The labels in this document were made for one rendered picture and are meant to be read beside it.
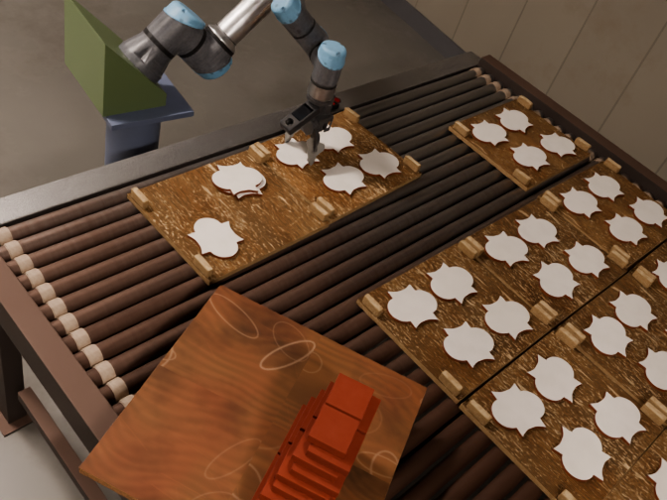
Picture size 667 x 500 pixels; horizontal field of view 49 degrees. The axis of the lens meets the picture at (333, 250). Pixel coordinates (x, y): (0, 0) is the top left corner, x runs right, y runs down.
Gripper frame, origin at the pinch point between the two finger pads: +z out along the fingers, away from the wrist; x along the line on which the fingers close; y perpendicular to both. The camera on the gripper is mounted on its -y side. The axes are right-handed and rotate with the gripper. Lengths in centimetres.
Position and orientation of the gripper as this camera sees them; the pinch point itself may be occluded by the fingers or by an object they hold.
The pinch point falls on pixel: (297, 153)
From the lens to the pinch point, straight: 216.2
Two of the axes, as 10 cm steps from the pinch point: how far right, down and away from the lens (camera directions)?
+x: -6.9, -6.3, 3.7
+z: -2.8, 7.0, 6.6
